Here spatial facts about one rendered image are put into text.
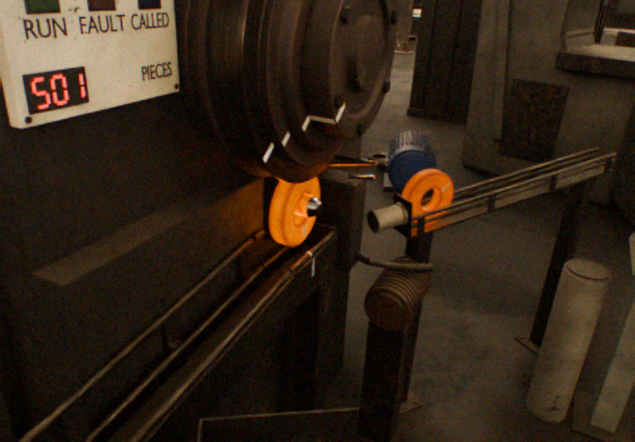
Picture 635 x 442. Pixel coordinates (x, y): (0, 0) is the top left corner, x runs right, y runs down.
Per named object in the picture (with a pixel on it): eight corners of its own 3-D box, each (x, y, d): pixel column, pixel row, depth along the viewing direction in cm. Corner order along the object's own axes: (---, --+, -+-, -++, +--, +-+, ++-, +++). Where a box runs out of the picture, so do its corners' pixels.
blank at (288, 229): (264, 190, 93) (280, 195, 92) (304, 154, 104) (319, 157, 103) (271, 257, 101) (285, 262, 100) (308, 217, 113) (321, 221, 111)
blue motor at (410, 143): (382, 200, 312) (388, 145, 298) (383, 168, 363) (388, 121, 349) (434, 205, 309) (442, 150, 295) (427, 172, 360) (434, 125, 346)
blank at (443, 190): (412, 232, 141) (420, 237, 139) (390, 194, 132) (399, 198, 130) (453, 195, 143) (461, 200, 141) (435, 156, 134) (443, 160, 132)
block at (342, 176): (310, 263, 131) (314, 176, 121) (323, 250, 137) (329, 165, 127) (348, 275, 126) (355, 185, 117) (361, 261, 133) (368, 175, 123)
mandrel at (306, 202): (240, 203, 106) (239, 184, 104) (252, 195, 109) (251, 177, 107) (315, 223, 99) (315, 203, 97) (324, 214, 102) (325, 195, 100)
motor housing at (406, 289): (347, 437, 150) (362, 282, 128) (374, 389, 168) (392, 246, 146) (389, 456, 145) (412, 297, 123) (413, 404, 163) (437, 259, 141)
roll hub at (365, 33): (381, 51, 103) (329, 165, 93) (354, -80, 80) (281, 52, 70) (408, 55, 101) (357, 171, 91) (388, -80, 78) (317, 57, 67)
